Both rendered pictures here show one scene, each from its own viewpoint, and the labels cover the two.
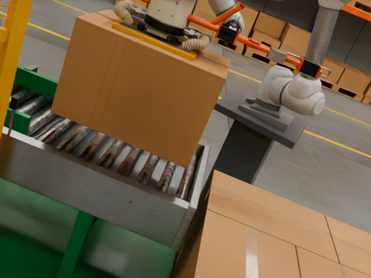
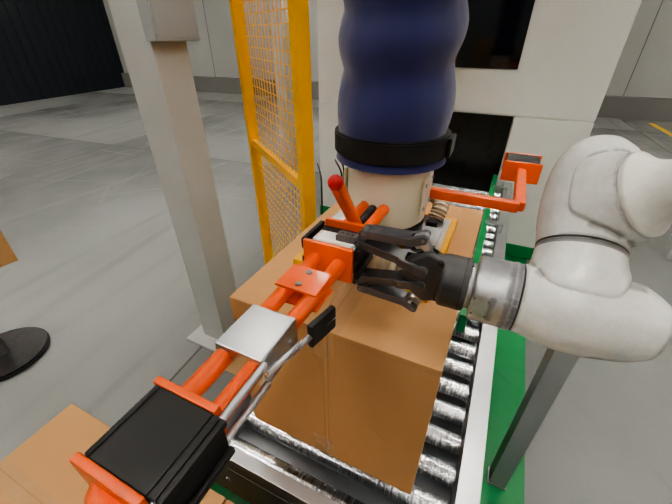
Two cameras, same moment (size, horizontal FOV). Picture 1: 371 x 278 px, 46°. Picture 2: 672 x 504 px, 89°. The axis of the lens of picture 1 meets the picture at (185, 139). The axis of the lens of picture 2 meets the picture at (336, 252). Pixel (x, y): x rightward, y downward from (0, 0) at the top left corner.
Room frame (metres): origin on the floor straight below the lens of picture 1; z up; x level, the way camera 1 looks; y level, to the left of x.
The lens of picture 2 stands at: (2.00, -0.42, 1.50)
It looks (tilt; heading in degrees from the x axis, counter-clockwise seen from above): 33 degrees down; 116
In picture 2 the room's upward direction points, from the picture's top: straight up
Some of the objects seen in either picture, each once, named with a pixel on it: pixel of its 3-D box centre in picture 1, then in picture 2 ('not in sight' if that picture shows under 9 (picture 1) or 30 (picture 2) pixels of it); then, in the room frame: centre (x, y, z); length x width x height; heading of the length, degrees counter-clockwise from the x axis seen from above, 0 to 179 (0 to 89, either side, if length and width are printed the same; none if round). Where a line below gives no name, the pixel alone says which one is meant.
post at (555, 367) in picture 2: not in sight; (536, 402); (2.29, 0.46, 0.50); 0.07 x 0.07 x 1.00; 0
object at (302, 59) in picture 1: (308, 67); (157, 447); (1.80, -0.34, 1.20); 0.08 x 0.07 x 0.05; 90
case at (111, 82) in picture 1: (146, 84); (375, 309); (1.80, 0.25, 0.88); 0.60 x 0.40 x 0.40; 90
